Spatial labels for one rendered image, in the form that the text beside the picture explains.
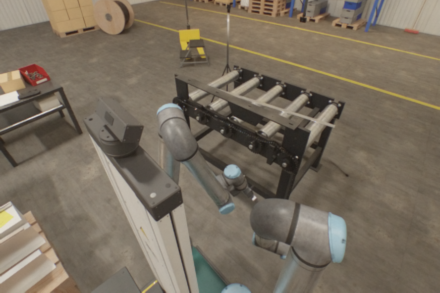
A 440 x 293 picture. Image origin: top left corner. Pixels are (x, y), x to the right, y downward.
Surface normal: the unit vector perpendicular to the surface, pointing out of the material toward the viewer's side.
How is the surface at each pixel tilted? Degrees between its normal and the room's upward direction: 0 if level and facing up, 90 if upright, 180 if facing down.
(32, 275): 90
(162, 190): 0
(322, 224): 13
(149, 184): 0
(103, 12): 90
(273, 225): 61
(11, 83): 90
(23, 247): 90
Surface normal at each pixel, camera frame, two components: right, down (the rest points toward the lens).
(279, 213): -0.49, -0.64
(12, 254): 0.76, 0.40
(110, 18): -0.21, 0.61
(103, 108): -0.64, 0.00
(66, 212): 0.00, -0.79
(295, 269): -0.81, 0.24
